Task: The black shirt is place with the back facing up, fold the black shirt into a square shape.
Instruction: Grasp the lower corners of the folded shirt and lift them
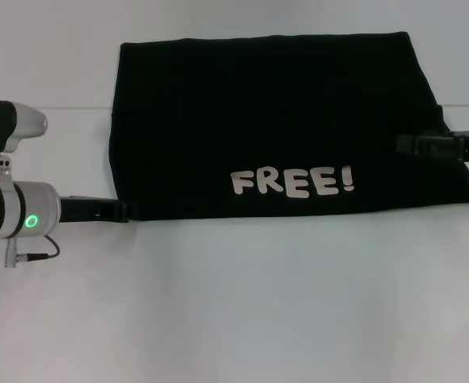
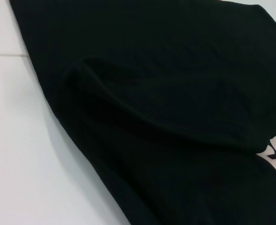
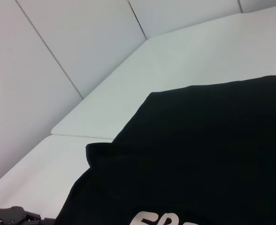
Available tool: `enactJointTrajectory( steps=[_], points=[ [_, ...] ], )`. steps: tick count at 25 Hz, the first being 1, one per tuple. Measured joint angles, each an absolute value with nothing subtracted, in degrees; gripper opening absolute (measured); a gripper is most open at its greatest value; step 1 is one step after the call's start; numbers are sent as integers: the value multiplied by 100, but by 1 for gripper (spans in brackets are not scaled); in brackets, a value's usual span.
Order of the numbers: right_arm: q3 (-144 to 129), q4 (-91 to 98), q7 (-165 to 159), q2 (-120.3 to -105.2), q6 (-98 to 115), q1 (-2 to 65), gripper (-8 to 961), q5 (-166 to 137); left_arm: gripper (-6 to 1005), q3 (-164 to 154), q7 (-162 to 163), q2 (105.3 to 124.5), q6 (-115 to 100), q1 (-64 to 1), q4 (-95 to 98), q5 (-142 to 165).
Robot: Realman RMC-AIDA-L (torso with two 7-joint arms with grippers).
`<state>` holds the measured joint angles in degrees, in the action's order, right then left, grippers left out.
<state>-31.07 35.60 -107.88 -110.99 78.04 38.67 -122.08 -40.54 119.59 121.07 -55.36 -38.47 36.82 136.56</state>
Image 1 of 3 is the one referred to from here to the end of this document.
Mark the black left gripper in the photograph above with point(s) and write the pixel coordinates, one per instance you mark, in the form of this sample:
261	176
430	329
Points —
87	209

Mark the black T-shirt with FREE print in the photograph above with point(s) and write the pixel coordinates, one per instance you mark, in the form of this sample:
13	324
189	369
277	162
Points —
258	99

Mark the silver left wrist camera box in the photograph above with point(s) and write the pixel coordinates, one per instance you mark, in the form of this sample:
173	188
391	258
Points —
23	123

